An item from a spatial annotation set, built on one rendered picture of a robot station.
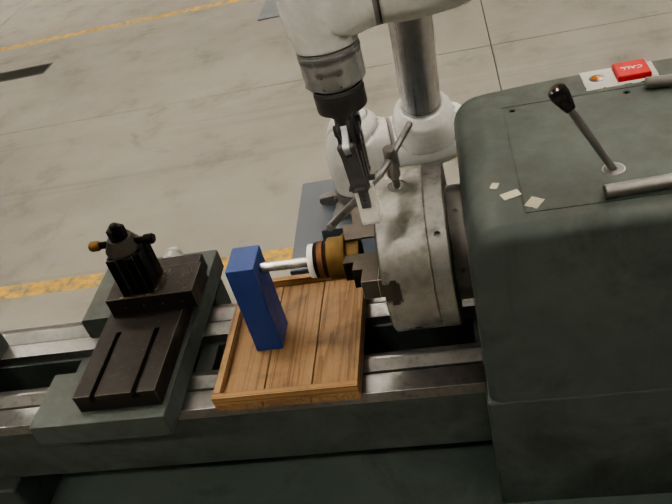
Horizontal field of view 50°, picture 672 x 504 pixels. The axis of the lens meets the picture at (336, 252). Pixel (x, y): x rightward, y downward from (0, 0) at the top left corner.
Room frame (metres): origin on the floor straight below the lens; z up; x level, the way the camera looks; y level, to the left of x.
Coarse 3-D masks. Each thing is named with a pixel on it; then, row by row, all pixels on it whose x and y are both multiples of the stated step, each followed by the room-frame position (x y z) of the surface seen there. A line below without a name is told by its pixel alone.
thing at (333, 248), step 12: (336, 240) 1.14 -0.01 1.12; (348, 240) 1.15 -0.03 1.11; (360, 240) 1.15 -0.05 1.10; (312, 252) 1.14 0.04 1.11; (324, 252) 1.13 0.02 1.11; (336, 252) 1.12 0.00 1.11; (348, 252) 1.12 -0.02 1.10; (360, 252) 1.16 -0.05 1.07; (324, 264) 1.12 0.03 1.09; (336, 264) 1.11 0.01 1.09; (324, 276) 1.12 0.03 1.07; (336, 276) 1.11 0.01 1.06
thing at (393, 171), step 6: (384, 150) 1.08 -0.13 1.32; (390, 150) 1.08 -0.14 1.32; (384, 156) 1.08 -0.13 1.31; (390, 156) 1.08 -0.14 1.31; (396, 156) 1.08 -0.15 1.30; (396, 162) 1.08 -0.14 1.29; (390, 168) 1.08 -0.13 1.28; (396, 168) 1.08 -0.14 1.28; (390, 174) 1.08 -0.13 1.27; (396, 174) 1.08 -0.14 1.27; (396, 180) 1.09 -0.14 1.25; (396, 186) 1.09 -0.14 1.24
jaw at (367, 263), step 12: (372, 252) 1.10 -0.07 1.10; (348, 264) 1.08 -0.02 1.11; (360, 264) 1.07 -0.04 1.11; (372, 264) 1.05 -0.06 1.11; (348, 276) 1.08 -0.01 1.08; (360, 276) 1.05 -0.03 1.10; (372, 276) 1.01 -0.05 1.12; (372, 288) 1.00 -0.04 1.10; (384, 288) 0.98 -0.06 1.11; (396, 288) 0.97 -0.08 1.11; (396, 300) 0.97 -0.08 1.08
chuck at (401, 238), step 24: (408, 168) 1.15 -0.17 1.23; (384, 192) 1.09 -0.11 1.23; (408, 192) 1.07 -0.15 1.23; (384, 216) 1.04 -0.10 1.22; (408, 216) 1.03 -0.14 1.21; (384, 240) 1.01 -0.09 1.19; (408, 240) 1.00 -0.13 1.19; (384, 264) 0.99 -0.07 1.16; (408, 264) 0.97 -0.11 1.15; (408, 288) 0.96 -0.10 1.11; (432, 288) 0.95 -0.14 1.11; (408, 312) 0.96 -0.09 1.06; (432, 312) 0.95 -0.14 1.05
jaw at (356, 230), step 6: (354, 210) 1.17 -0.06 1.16; (354, 216) 1.17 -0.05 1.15; (354, 222) 1.16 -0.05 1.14; (360, 222) 1.16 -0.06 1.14; (348, 228) 1.16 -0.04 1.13; (354, 228) 1.15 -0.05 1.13; (360, 228) 1.15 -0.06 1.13; (366, 228) 1.14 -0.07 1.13; (372, 228) 1.14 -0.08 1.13; (348, 234) 1.15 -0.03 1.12; (354, 234) 1.15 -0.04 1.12; (360, 234) 1.14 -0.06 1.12; (366, 234) 1.14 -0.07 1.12; (372, 234) 1.13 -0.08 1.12
